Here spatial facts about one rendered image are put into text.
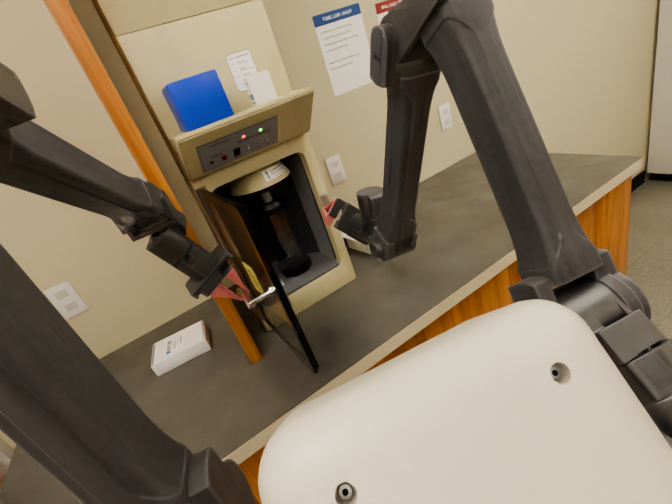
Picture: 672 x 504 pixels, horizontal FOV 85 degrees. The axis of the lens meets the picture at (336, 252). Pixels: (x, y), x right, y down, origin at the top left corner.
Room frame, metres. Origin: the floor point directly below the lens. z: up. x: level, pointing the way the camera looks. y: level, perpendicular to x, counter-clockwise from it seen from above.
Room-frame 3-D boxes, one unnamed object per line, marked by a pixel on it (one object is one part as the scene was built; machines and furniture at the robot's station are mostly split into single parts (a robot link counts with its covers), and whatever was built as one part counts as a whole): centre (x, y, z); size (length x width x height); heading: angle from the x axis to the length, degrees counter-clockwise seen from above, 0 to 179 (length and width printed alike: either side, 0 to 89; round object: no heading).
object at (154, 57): (1.05, 0.16, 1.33); 0.32 x 0.25 x 0.77; 112
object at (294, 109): (0.88, 0.09, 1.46); 0.32 x 0.11 x 0.10; 112
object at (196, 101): (0.85, 0.17, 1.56); 0.10 x 0.10 x 0.09; 22
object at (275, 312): (0.73, 0.19, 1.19); 0.30 x 0.01 x 0.40; 24
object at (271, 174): (1.04, 0.13, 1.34); 0.18 x 0.18 x 0.05
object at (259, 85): (0.91, 0.04, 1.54); 0.05 x 0.05 x 0.06; 12
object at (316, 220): (1.05, 0.16, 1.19); 0.26 x 0.24 x 0.35; 112
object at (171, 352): (0.93, 0.53, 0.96); 0.16 x 0.12 x 0.04; 104
